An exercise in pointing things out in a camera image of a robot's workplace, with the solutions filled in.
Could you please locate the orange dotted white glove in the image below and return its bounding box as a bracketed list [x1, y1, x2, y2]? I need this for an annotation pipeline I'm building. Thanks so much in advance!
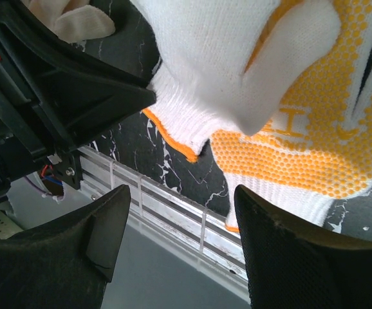
[210, 1, 372, 225]

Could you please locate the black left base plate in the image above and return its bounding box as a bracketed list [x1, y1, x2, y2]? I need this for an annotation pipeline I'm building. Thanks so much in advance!
[47, 151, 83, 190]

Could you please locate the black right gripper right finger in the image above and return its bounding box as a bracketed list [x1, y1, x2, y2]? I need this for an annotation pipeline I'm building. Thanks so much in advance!
[234, 185, 372, 308]

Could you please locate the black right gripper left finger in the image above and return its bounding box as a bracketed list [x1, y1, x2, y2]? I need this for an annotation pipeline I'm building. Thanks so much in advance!
[0, 185, 131, 308]

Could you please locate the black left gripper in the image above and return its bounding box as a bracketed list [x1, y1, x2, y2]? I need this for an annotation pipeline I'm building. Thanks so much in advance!
[0, 1, 156, 198]

